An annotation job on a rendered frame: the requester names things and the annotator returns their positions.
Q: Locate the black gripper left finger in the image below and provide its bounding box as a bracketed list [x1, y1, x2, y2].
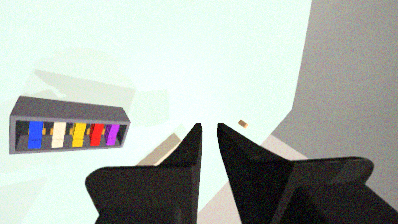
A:
[84, 123, 203, 224]

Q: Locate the yellow fuse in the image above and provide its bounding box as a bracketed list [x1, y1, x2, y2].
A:
[72, 123, 86, 147]

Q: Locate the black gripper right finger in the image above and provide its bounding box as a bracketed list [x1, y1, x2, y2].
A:
[217, 123, 375, 224]

